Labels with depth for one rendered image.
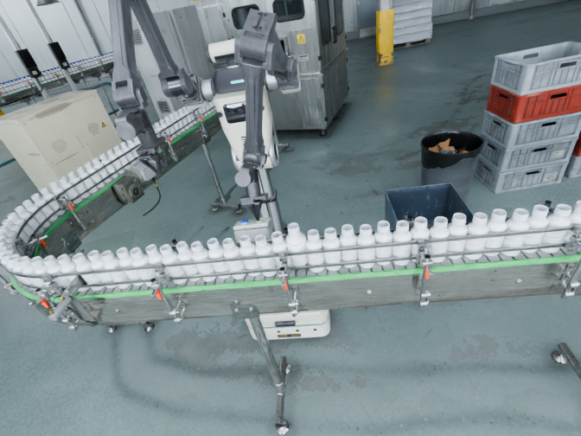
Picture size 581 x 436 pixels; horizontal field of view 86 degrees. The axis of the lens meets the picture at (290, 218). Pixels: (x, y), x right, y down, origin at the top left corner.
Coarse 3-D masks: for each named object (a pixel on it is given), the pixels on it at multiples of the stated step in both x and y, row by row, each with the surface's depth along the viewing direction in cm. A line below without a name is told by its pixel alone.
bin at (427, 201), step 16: (400, 192) 155; (416, 192) 155; (432, 192) 154; (448, 192) 154; (400, 208) 161; (416, 208) 161; (432, 208) 160; (448, 208) 157; (464, 208) 138; (432, 224) 162
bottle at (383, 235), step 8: (384, 224) 104; (376, 232) 105; (384, 232) 102; (376, 240) 104; (384, 240) 102; (392, 240) 104; (376, 248) 106; (384, 248) 104; (392, 248) 106; (376, 256) 108; (384, 256) 107; (392, 256) 109; (384, 264) 109
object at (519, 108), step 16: (496, 96) 265; (512, 96) 248; (528, 96) 238; (544, 96) 240; (560, 96) 271; (576, 96) 241; (496, 112) 268; (512, 112) 250; (528, 112) 246; (544, 112) 247; (560, 112) 248
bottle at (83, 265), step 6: (72, 258) 116; (78, 258) 115; (84, 258) 117; (78, 264) 116; (84, 264) 117; (90, 264) 118; (78, 270) 117; (84, 270) 117; (90, 270) 118; (84, 276) 118; (90, 276) 119; (96, 276) 121; (90, 282) 120; (96, 282) 121; (102, 282) 123; (96, 288) 123; (102, 288) 124
